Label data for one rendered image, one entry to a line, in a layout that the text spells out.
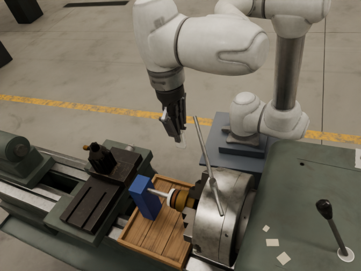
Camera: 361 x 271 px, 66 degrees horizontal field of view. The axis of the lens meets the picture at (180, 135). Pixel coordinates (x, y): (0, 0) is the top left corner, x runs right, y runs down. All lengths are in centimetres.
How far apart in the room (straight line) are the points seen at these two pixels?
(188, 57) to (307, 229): 54
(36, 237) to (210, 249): 127
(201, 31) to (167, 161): 213
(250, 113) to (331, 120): 162
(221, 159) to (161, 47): 107
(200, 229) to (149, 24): 60
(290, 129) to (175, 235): 71
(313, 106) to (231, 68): 255
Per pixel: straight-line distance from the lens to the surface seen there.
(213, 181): 81
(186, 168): 253
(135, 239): 128
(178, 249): 121
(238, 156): 159
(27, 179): 170
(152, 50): 62
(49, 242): 190
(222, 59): 54
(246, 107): 142
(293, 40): 113
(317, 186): 91
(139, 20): 62
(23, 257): 268
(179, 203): 104
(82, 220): 131
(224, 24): 56
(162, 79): 67
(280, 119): 136
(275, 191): 88
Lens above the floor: 199
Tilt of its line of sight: 45 degrees down
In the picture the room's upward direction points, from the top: 14 degrees counter-clockwise
